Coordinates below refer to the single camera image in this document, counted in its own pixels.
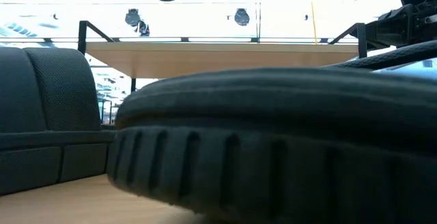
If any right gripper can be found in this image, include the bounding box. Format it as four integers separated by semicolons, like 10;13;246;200
365;0;437;47

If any yellow hanging cord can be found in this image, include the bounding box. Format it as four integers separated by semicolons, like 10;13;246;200
308;0;318;44

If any black ceiling cable reel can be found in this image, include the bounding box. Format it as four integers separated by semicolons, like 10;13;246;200
124;8;141;28
234;8;251;27

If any wooden shelf black metal frame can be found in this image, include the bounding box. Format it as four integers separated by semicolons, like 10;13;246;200
77;20;368;94

